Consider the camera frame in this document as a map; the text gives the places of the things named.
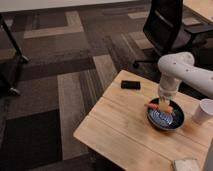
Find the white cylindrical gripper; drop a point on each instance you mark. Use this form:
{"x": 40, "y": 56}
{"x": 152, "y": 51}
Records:
{"x": 167, "y": 90}

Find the orange-red chili pepper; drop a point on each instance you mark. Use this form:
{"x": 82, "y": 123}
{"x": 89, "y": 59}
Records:
{"x": 158, "y": 106}

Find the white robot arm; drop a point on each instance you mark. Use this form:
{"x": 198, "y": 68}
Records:
{"x": 180, "y": 67}

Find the dark blue ceramic bowl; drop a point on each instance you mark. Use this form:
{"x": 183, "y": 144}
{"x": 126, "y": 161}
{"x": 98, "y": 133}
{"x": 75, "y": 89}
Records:
{"x": 166, "y": 121}

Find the black rectangular phone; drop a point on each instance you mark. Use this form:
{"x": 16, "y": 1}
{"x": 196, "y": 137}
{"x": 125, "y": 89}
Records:
{"x": 135, "y": 85}

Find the white paper cup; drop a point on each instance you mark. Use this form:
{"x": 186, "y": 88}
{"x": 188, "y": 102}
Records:
{"x": 203, "y": 112}

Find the beige sponge block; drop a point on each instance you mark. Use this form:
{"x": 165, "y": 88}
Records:
{"x": 186, "y": 165}

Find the black office chair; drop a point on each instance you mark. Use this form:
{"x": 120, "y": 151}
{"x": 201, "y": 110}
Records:
{"x": 164, "y": 29}

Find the light wooden desk corner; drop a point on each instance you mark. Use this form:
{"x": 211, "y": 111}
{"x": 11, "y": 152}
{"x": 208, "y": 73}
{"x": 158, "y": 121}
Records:
{"x": 204, "y": 8}

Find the black rolling stand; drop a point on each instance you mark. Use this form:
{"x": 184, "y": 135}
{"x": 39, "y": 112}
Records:
{"x": 8, "y": 68}

